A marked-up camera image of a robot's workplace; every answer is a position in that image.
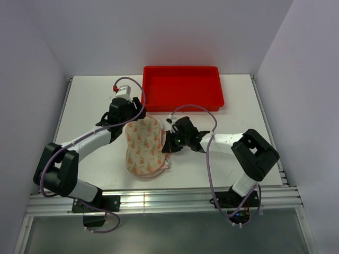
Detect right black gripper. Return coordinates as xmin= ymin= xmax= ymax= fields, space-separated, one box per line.
xmin=163 ymin=129 xmax=190 ymax=153

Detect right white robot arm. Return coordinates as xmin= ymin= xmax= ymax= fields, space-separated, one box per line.
xmin=162 ymin=116 xmax=280 ymax=208

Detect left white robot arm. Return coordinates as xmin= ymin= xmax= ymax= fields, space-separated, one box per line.
xmin=33 ymin=97 xmax=147 ymax=211

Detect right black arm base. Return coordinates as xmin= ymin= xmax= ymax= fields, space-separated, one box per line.
xmin=209 ymin=189 xmax=262 ymax=228

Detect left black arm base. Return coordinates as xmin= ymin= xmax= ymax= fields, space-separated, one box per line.
xmin=71 ymin=195 xmax=121 ymax=234

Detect red plastic tray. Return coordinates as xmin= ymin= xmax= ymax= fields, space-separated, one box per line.
xmin=141 ymin=66 xmax=225 ymax=112

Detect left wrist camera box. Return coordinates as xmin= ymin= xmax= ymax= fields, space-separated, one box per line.
xmin=113 ymin=85 xmax=132 ymax=101

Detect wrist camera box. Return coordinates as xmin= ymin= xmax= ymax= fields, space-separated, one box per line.
xmin=166 ymin=114 xmax=177 ymax=133
xmin=113 ymin=85 xmax=132 ymax=101

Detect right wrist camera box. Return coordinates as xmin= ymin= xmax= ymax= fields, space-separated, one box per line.
xmin=166 ymin=114 xmax=177 ymax=133

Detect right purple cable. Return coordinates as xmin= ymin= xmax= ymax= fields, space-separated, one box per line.
xmin=171 ymin=104 xmax=263 ymax=227

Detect aluminium frame rail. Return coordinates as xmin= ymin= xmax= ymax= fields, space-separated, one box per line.
xmin=15 ymin=75 xmax=318 ymax=254

